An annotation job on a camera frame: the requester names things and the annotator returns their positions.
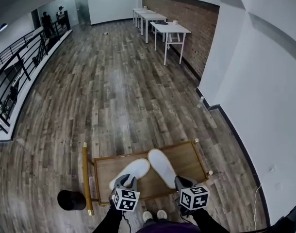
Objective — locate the person's right forearm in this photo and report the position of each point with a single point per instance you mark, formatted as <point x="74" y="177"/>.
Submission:
<point x="208" y="221"/>

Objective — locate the black metal railing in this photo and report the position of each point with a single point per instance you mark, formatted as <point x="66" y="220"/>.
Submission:
<point x="21" y="64"/>

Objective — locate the wooden trolley cart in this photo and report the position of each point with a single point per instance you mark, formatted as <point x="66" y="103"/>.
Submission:
<point x="186" y="159"/>

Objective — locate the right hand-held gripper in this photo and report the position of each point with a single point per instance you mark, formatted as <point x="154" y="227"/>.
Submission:
<point x="194" y="198"/>

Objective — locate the white table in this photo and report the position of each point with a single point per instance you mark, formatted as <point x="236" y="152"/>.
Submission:
<point x="152" y="16"/>
<point x="172" y="28"/>
<point x="140" y="9"/>

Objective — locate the black flat item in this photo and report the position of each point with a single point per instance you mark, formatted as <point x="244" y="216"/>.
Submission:
<point x="160" y="22"/>

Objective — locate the black round bin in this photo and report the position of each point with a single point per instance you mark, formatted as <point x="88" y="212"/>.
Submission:
<point x="71" y="200"/>

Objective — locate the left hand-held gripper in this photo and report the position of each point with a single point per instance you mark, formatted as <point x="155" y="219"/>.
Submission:
<point x="126" y="200"/>

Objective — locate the person's shoe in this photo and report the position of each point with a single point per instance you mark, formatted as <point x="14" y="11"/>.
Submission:
<point x="147" y="215"/>
<point x="161" y="214"/>

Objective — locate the person's right shoe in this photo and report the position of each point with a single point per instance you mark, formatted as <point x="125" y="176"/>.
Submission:
<point x="161" y="214"/>

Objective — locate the white slipper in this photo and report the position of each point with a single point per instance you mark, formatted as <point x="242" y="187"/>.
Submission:
<point x="161" y="166"/>
<point x="136" y="169"/>

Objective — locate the person's left forearm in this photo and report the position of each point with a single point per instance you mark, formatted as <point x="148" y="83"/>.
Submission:
<point x="109" y="220"/>

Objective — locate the black pendant lamp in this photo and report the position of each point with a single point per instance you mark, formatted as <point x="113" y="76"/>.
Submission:
<point x="3" y="27"/>

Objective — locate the person's legs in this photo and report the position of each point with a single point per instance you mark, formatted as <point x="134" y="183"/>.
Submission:
<point x="167" y="227"/>

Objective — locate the clear plastic bottle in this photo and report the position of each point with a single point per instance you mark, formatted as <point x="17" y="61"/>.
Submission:
<point x="201" y="102"/>

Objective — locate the person's left shoe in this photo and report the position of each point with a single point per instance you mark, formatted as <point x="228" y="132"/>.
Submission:
<point x="147" y="215"/>

